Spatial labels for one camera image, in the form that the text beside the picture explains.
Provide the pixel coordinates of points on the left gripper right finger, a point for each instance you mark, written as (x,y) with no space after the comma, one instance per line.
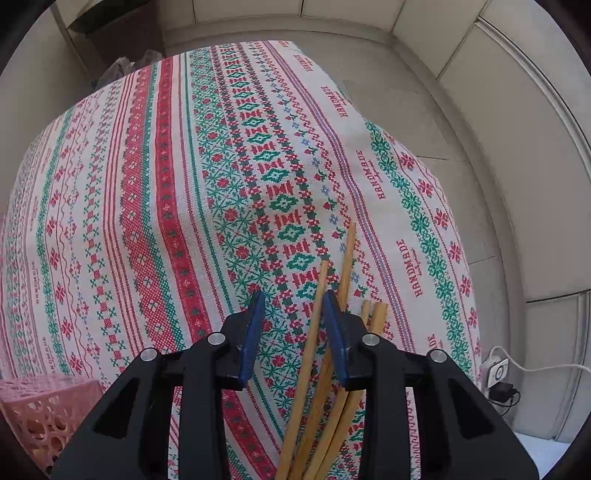
(461,435)

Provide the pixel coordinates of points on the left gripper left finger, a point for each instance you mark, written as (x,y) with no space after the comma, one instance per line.
(125,435)

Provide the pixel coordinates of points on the pink perforated utensil holder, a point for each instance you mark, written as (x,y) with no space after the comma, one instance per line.
(43,412)

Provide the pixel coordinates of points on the bamboo chopstick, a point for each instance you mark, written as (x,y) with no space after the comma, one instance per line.
(352,402)
(290,437)
(317,462)
(344,267)

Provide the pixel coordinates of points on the white power adapter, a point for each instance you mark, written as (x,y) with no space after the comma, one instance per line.
(494,370)

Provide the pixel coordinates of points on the patterned striped tablecloth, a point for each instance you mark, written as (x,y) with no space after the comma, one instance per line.
(153,208)

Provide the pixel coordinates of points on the clear plastic floor bag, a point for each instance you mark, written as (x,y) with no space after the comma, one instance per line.
(122,66)

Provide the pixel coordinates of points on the dark trash bin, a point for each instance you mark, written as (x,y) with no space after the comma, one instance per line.
(120,28)

